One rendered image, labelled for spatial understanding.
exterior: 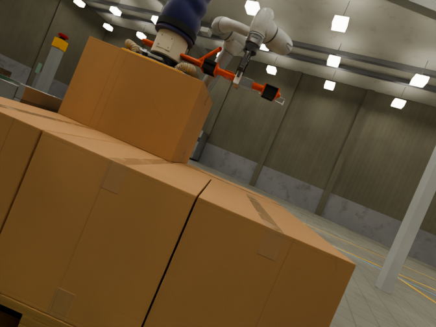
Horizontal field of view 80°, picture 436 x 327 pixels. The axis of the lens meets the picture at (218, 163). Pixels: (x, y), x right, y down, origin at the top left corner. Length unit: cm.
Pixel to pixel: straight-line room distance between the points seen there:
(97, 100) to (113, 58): 22
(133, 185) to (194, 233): 18
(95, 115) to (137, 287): 90
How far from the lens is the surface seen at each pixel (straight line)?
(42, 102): 147
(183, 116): 123
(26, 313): 85
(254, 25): 156
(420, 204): 373
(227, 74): 146
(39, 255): 78
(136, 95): 132
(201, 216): 62
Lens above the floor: 64
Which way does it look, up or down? 1 degrees down
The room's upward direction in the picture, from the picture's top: 23 degrees clockwise
